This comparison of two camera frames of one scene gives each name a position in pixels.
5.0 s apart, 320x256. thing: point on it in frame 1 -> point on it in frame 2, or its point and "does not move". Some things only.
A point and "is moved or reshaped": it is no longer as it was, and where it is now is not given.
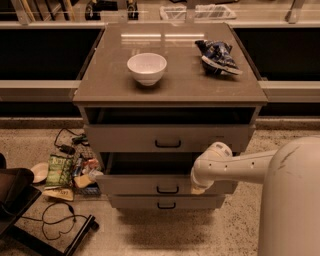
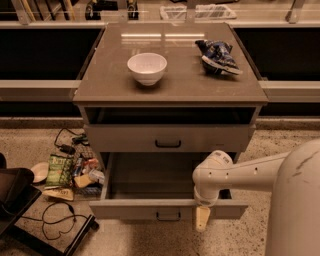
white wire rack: [202, 11] does not move
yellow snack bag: [58, 193] does not move
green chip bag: [59, 171] does not move
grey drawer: [152, 174] is moved or reshaped
